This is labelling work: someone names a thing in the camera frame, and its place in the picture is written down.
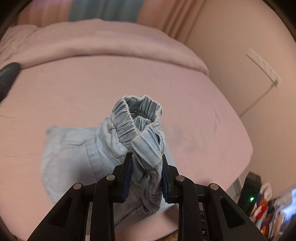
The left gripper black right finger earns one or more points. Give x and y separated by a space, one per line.
205 212

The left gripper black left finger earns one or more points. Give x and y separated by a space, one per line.
93 203

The light blue denim pants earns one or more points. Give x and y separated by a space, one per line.
85 155

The black device green light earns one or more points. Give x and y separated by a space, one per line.
249 193

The colourful items on floor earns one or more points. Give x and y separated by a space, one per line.
273 215

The pink bed sheet mattress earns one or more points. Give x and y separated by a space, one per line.
207 140

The black object on bed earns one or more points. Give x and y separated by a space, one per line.
8 75

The pink folded duvet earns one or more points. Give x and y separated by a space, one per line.
30 45

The colourful striped curtain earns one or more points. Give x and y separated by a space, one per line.
174 18

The white power strip on wall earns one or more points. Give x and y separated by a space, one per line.
265 67

